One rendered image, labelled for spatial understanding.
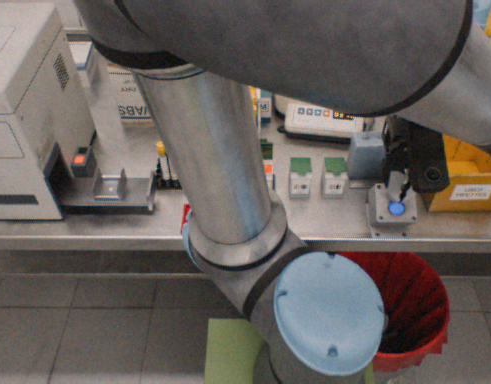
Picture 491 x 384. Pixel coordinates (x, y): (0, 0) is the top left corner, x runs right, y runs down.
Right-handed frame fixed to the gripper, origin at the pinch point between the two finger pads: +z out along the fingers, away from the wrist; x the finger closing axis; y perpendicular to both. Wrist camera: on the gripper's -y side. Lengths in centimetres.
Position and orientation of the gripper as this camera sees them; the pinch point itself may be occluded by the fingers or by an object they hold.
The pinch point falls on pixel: (399, 201)
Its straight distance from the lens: 85.8
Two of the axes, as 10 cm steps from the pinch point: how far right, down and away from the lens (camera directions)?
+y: 0.2, -7.3, 6.8
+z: 0.2, 6.8, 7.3
